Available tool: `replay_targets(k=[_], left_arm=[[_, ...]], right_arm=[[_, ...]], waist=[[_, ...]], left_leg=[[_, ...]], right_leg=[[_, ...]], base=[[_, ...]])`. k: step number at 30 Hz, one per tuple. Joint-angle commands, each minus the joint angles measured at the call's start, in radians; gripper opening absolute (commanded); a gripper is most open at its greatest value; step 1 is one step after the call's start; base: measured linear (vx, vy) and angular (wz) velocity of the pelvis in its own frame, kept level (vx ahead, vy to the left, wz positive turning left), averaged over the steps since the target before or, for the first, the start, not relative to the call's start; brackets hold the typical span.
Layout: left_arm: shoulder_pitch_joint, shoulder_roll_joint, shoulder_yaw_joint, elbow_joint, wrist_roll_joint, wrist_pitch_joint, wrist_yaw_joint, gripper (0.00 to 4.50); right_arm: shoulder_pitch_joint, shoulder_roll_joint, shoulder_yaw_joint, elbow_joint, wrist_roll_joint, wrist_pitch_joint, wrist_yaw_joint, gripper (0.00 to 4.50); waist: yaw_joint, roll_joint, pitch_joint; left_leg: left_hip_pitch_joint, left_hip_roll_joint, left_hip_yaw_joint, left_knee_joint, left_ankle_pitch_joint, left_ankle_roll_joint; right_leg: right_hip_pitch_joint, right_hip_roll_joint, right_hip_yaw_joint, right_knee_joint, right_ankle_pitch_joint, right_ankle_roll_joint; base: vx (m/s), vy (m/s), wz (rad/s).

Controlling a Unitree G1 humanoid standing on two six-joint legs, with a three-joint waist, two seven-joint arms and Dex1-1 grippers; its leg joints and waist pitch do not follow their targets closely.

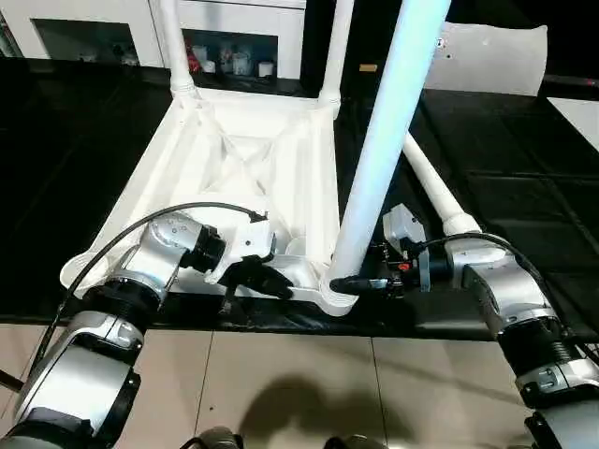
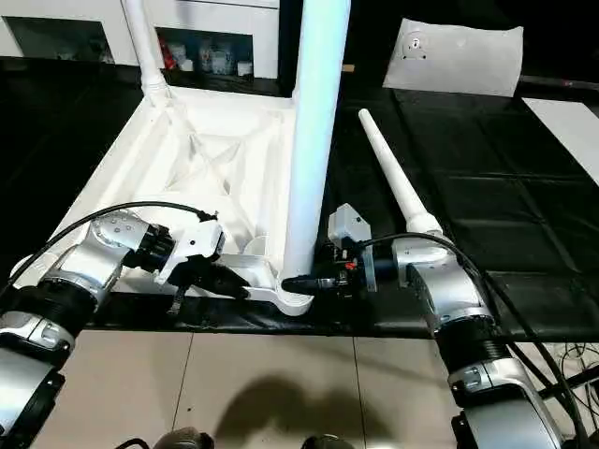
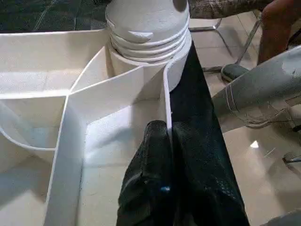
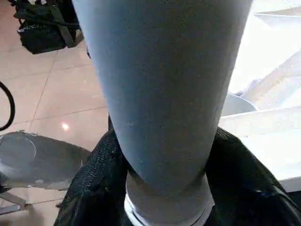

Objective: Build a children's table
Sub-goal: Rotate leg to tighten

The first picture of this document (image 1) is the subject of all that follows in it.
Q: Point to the white plastic table leg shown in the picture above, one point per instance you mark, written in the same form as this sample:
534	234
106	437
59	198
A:
435	182
176	47
393	122
337	51

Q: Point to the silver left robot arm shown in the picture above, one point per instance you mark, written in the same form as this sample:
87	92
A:
140	281

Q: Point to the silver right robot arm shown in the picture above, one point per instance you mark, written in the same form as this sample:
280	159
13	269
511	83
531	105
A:
505	290

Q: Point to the white plastic table top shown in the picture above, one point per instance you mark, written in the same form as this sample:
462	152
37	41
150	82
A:
225	159

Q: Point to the small yellow label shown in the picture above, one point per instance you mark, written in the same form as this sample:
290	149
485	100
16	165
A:
368	67

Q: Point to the black work mat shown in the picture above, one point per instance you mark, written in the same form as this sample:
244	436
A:
56	168

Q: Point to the white flat panel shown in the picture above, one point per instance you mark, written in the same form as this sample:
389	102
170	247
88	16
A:
487	58

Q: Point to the white cabinet with glass doors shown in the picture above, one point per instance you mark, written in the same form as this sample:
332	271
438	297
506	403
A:
140	28

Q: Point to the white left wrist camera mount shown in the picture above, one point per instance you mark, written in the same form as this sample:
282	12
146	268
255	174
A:
245	241

